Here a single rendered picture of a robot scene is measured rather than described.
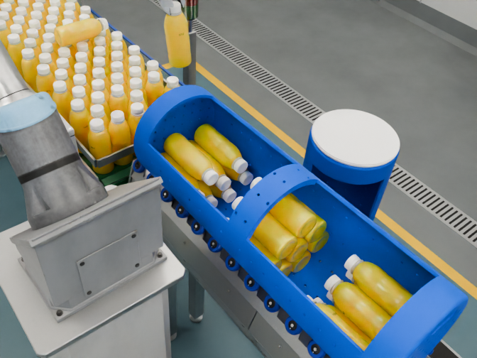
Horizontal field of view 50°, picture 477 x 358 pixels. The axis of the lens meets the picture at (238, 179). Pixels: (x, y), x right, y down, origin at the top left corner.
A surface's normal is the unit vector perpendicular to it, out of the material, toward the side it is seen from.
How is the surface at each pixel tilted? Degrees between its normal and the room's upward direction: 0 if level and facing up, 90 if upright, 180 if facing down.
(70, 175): 32
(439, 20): 76
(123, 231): 90
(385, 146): 0
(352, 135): 0
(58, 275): 90
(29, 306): 0
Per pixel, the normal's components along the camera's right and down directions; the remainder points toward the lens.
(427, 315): -0.10, -0.61
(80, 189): 0.54, -0.45
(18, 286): 0.07, -0.71
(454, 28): -0.75, 0.21
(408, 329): -0.33, -0.40
